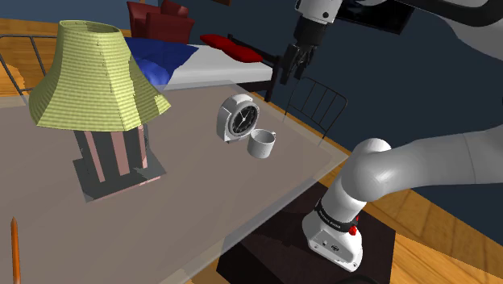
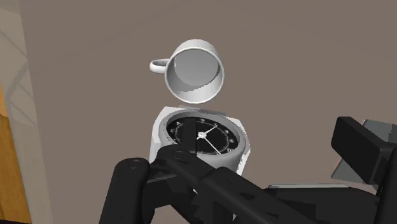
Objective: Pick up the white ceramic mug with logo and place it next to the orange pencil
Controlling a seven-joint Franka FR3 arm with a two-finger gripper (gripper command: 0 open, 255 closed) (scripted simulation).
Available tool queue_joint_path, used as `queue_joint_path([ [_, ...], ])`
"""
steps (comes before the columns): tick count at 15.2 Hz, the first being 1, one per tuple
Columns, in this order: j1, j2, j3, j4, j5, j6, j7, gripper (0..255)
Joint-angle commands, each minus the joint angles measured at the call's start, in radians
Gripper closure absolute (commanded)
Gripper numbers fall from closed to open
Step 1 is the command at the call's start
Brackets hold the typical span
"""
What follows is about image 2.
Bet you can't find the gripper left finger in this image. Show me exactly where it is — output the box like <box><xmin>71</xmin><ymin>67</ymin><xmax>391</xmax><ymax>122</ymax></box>
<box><xmin>98</xmin><ymin>118</ymin><xmax>314</xmax><ymax>224</ymax></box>

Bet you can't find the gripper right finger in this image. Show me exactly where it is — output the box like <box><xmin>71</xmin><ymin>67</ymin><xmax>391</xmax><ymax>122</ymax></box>
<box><xmin>330</xmin><ymin>116</ymin><xmax>397</xmax><ymax>224</ymax></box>

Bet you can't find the grey flat angular object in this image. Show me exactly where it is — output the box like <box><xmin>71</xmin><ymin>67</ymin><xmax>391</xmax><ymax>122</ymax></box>
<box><xmin>330</xmin><ymin>118</ymin><xmax>397</xmax><ymax>185</ymax></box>

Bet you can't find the grey clock with black face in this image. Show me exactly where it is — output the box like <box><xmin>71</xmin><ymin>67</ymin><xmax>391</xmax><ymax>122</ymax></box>
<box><xmin>148</xmin><ymin>106</ymin><xmax>251</xmax><ymax>176</ymax></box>

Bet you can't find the white mug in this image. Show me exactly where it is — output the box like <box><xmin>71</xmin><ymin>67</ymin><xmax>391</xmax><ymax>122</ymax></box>
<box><xmin>149</xmin><ymin>39</ymin><xmax>225</xmax><ymax>105</ymax></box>

